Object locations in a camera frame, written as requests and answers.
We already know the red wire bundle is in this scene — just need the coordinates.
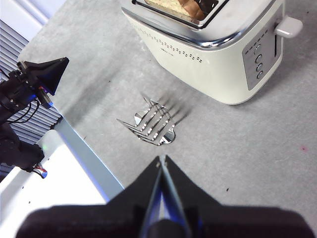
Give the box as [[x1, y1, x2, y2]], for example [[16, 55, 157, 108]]
[[31, 165, 48, 179]]

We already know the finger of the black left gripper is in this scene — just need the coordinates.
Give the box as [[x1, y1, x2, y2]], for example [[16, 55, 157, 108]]
[[37, 59, 70, 97], [23, 57, 70, 80]]

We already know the steel toast rack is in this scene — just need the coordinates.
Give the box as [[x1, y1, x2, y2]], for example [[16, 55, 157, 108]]
[[116, 95, 178, 148]]

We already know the cream and chrome toaster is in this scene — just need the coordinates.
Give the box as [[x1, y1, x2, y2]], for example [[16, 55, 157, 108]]
[[121, 0, 285, 106]]

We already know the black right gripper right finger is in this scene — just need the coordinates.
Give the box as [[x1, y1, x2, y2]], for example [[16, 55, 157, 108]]
[[162, 155, 316, 238]]

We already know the brown bread slice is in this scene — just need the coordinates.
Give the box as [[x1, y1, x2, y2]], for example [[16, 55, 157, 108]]
[[145, 0, 207, 22]]

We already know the toaster push-down lever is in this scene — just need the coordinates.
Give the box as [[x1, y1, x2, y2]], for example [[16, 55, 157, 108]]
[[273, 15, 304, 39]]

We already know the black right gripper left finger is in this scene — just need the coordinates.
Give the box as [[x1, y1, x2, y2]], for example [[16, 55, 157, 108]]
[[16, 155, 163, 238]]

